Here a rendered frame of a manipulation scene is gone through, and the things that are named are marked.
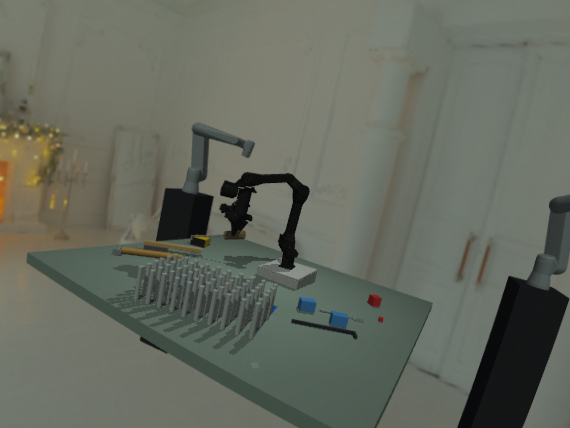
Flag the blue block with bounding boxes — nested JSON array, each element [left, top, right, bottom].
[[329, 311, 349, 328], [298, 296, 317, 313]]

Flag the red cube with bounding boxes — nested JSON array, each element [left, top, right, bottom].
[[368, 294, 382, 307]]

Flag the wooden-handled hammer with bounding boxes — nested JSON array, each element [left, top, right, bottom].
[[115, 244, 174, 259]]

